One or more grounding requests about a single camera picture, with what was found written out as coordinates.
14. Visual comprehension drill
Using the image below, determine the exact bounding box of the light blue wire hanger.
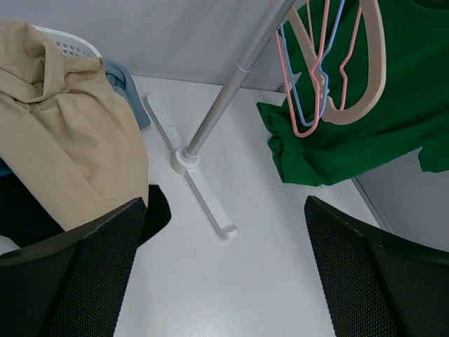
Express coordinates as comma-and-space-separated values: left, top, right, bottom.
287, 1, 332, 133

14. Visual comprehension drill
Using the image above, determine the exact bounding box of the silver white clothes rack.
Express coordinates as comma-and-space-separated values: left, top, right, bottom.
144, 0, 295, 240

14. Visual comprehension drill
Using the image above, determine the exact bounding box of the green t shirt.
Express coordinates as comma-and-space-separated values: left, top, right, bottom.
257, 1, 448, 186

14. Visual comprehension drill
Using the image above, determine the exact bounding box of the black t shirt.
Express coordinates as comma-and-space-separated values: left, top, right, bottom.
1, 174, 171, 248

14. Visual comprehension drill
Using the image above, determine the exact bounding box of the grey blue t shirt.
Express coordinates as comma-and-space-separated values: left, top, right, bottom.
102, 58, 151, 130

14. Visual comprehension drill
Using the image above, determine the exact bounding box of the white perforated plastic basket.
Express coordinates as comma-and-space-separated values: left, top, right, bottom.
34, 25, 102, 58

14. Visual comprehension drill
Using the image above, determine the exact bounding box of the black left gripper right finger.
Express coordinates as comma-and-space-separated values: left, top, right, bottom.
304, 196, 448, 336

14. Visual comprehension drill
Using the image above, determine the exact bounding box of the teal t shirt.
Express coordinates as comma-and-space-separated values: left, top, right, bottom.
0, 159, 13, 178

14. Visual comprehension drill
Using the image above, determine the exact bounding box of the beige t shirt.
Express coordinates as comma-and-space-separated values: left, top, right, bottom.
1, 21, 149, 230

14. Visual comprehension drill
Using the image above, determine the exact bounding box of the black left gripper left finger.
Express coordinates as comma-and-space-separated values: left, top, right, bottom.
1, 199, 146, 336

